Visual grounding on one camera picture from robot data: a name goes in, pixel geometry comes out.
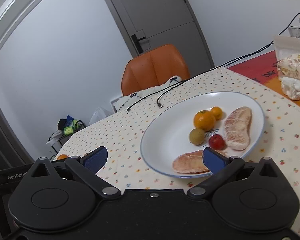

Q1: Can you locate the large orange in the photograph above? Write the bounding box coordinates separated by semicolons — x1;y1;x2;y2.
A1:
193;110;216;132
57;154;68;160

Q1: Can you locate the small mandarin orange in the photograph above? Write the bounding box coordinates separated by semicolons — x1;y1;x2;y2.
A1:
210;106;223;120

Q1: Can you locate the black metal shelf rack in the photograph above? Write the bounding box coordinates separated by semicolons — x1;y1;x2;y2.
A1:
46;120;86;154

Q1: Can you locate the green packet on shelf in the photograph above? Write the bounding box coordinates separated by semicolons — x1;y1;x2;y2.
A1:
64;119;82;135

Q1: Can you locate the white plate blue rim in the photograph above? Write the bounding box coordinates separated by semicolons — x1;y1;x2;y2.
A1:
140;92;265;179

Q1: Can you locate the clear plastic bag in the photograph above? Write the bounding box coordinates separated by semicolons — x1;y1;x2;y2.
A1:
88;107;113;126

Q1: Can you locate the floral patterned tablecloth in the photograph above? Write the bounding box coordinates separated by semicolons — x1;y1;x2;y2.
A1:
60;68;300;235

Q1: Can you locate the white black-stitched cushion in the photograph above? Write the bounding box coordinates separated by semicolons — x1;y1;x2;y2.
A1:
118;75;182;112

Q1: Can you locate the red table mat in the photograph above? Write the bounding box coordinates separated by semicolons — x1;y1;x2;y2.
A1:
229;51;278;84

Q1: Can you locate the orange leather chair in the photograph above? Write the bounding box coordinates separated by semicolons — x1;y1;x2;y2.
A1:
121;44;190;96

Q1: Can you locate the box of white snacks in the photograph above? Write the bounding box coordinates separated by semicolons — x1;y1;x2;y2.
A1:
273;35;300;100

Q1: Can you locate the grey door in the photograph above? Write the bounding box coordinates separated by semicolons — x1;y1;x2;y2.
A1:
105;0;215;75

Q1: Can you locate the black usb cable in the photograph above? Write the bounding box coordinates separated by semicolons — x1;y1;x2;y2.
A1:
156;11;300;108

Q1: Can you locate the black door handle lock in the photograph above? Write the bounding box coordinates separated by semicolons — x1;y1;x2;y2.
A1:
131;34;146;54

